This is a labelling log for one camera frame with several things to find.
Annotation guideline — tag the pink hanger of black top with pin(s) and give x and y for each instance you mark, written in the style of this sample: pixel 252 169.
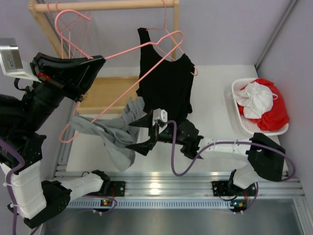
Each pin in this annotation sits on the pink hanger of black top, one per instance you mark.
pixel 171 41

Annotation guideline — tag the grey tank top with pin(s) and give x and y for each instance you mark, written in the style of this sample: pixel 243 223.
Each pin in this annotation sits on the grey tank top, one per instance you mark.
pixel 116 133

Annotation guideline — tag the pink hanger of red top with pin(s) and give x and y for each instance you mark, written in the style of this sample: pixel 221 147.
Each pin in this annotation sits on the pink hanger of red top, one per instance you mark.
pixel 60 25

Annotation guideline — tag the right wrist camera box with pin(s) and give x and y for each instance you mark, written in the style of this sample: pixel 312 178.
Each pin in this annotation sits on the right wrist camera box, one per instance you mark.
pixel 160 115

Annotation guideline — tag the black tank top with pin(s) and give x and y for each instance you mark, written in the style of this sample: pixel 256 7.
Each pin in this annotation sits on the black tank top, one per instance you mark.
pixel 168 87

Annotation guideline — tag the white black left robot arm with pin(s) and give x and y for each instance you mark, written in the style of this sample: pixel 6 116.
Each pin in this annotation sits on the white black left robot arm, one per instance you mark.
pixel 38 201

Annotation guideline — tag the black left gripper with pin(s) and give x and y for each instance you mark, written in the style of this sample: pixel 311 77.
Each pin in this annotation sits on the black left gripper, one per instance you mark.
pixel 68 77

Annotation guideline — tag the wooden clothes rack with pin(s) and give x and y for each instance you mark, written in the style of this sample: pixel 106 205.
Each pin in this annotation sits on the wooden clothes rack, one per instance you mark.
pixel 109 94

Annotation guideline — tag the white perforated plastic basket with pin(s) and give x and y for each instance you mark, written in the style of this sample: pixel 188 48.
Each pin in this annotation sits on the white perforated plastic basket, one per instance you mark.
pixel 247 125

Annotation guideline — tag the slotted cable duct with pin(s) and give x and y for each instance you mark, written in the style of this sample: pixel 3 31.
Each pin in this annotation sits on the slotted cable duct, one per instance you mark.
pixel 149 204

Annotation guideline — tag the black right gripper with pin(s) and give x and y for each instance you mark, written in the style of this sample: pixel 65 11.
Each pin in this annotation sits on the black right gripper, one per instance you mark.
pixel 144 148

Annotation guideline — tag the aluminium mounting rail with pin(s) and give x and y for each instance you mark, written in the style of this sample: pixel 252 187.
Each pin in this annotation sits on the aluminium mounting rail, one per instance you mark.
pixel 167 185

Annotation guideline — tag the pink hanger of grey top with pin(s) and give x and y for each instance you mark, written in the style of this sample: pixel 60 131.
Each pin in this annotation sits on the pink hanger of grey top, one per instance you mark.
pixel 128 72

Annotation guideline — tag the white camisole top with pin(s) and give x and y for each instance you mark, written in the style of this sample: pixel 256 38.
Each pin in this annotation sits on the white camisole top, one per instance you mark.
pixel 256 99

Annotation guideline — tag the pink hanger of white top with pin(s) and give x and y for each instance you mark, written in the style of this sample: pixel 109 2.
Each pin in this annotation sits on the pink hanger of white top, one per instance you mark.
pixel 77 31

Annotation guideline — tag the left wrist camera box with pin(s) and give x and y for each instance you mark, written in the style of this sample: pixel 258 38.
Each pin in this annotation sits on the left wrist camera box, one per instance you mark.
pixel 11 63

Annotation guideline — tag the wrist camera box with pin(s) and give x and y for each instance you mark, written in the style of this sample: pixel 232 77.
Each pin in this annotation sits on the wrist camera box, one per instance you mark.
pixel 160 115
pixel 11 63

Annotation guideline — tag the red tank top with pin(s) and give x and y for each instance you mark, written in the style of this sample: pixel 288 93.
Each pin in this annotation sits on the red tank top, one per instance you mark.
pixel 277 117

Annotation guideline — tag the aluminium corner post right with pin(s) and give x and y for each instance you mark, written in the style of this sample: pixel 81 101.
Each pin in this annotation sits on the aluminium corner post right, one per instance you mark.
pixel 276 32

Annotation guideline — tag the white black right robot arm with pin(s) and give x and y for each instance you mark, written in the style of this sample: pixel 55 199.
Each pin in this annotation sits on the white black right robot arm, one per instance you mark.
pixel 263 158

